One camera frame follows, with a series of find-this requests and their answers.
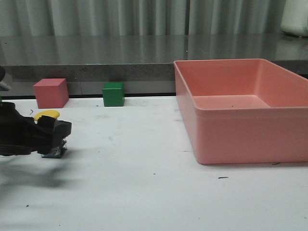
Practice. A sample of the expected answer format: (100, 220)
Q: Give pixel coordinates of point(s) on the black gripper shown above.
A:
(22, 135)

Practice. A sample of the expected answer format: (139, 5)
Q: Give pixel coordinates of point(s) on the pink cube at counter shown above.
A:
(51, 93)

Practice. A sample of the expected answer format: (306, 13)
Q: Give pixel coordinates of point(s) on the green cube near bin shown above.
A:
(113, 94)

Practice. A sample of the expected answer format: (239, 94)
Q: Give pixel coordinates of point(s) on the grey stone counter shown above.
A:
(143, 63)

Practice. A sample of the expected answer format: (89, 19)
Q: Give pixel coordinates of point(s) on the grey-white curtain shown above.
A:
(138, 17)

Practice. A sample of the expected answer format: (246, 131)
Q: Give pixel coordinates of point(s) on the pink plastic bin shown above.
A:
(243, 111)

